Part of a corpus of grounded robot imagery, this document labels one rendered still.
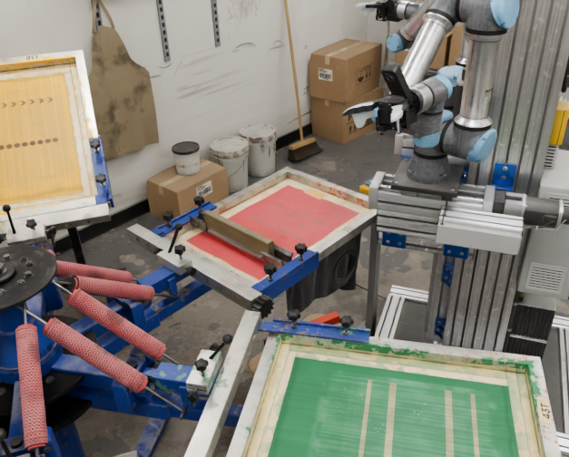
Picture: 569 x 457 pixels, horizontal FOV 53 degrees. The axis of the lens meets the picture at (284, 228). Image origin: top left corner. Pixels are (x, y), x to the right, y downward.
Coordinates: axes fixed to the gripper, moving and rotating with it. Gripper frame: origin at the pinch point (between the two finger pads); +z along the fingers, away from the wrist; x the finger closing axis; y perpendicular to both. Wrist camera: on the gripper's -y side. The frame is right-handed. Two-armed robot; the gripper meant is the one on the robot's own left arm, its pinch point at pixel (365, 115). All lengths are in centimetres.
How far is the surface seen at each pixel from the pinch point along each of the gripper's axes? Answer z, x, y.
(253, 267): -4, 60, 65
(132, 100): -86, 267, 41
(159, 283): 31, 68, 56
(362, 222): -50, 46, 63
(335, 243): -32, 45, 64
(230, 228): -7, 74, 54
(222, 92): -173, 280, 59
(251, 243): -7, 63, 57
